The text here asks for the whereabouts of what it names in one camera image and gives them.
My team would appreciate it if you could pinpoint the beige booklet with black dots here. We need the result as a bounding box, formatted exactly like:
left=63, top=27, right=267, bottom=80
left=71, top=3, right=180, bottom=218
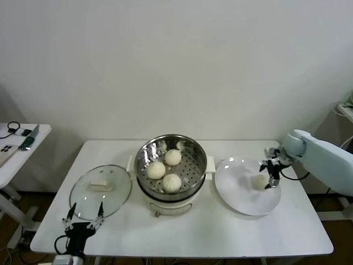
left=0, top=143, right=18, bottom=168

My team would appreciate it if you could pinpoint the white side table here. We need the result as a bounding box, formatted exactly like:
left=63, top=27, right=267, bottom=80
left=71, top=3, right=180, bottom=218
left=0, top=123, right=52, bottom=230

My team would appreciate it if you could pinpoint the white round plate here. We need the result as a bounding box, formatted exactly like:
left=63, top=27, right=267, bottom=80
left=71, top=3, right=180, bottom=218
left=214, top=156, right=282, bottom=216

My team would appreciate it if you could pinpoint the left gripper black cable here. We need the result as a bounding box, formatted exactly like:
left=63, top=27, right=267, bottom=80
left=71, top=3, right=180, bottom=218
left=54, top=234, right=69, bottom=255

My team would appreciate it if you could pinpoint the right wrist camera silver box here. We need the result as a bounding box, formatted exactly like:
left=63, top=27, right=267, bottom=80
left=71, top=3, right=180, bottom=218
left=265, top=147, right=281, bottom=160

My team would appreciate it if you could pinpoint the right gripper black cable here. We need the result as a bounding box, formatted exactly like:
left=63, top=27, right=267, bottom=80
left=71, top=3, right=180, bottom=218
left=280, top=167, right=312, bottom=181

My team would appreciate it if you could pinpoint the white wall cable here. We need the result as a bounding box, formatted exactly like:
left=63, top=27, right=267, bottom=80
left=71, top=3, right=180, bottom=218
left=339, top=131, right=350, bottom=150

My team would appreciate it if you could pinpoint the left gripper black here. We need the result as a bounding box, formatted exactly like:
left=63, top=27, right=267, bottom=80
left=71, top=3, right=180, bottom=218
left=62, top=202, right=104, bottom=253

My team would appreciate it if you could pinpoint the round glass lid cream handle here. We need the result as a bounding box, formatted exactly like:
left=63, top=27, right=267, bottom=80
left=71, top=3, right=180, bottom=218
left=69, top=165, right=132, bottom=221

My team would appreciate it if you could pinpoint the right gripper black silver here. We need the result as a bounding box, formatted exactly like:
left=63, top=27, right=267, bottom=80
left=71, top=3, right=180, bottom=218
left=258, top=154, right=292, bottom=190

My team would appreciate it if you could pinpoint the white power strip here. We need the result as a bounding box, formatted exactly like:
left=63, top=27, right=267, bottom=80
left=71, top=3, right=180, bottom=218
left=338, top=102, right=353, bottom=116

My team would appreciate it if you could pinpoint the white steamed baozi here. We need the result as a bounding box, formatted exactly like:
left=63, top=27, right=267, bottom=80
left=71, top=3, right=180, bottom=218
left=164, top=149, right=183, bottom=167
left=251, top=175, right=269, bottom=191
left=162, top=173, right=183, bottom=193
left=147, top=161, right=167, bottom=180

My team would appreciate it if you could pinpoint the black coiled cable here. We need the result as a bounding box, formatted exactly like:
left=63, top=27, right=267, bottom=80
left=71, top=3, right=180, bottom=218
left=0, top=121, right=20, bottom=139

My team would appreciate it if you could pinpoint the black power cable with adapter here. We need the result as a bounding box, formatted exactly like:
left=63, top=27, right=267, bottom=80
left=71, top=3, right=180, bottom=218
left=315, top=188, right=333, bottom=211

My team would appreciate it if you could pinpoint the cream electric cooking pot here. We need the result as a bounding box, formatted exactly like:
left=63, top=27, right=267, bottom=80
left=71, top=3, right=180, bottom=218
left=137, top=176, right=206, bottom=218

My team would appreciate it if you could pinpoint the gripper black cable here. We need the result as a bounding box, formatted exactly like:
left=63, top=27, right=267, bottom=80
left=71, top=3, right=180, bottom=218
left=54, top=234, right=69, bottom=255
left=280, top=167, right=312, bottom=181

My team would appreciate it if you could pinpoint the dark floor power strip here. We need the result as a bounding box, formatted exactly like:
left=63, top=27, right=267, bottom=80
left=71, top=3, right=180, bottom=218
left=18, top=231, right=34, bottom=246

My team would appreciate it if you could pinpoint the wrist camera silver box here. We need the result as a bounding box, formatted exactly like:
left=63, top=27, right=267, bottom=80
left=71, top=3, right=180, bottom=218
left=265, top=147, right=281, bottom=160
left=54, top=254, right=73, bottom=265

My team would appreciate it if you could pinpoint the left wrist camera silver box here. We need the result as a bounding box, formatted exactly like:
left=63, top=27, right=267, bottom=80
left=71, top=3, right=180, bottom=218
left=54, top=254, right=73, bottom=265

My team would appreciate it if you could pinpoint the perforated steel steamer basket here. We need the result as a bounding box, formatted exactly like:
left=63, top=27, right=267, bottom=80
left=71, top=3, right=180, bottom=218
left=126, top=134, right=216, bottom=195

